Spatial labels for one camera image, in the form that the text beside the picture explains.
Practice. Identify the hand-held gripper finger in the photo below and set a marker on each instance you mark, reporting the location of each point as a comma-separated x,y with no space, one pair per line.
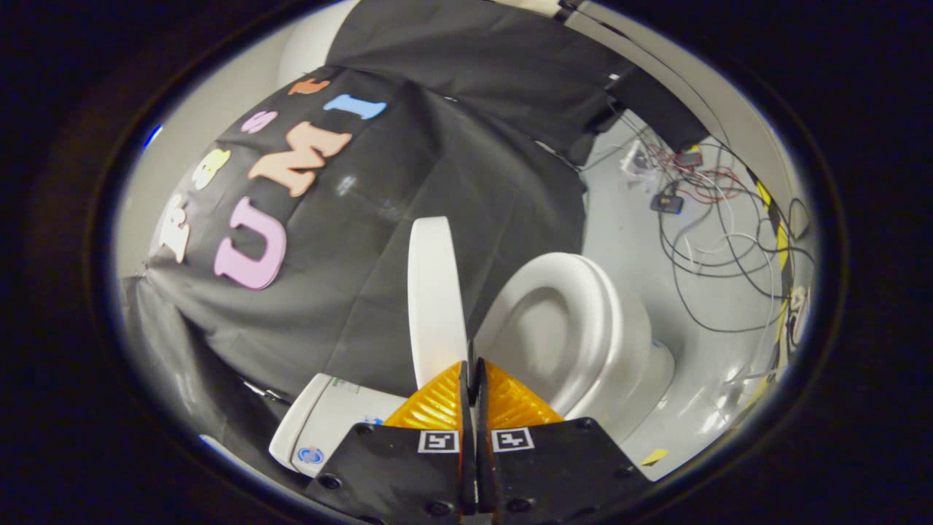
485,474
466,474

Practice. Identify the white toilet lid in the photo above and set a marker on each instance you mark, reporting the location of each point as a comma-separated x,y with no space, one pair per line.
436,306

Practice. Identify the white toilet seat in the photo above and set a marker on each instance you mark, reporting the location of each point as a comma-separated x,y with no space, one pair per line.
594,328

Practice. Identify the yellow tape piece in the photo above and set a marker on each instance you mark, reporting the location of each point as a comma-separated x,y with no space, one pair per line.
654,457

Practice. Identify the black backdrop cloth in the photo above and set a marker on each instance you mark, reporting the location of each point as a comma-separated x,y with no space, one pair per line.
364,240

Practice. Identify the small black blue device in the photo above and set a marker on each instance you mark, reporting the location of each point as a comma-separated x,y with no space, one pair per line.
667,203

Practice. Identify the clear plastic bag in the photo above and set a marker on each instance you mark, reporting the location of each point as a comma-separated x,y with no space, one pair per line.
635,160

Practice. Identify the small dark grey device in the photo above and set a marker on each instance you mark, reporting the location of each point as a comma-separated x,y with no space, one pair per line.
689,157

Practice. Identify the yellow black striped tape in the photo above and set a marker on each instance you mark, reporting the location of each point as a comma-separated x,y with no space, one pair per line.
781,240

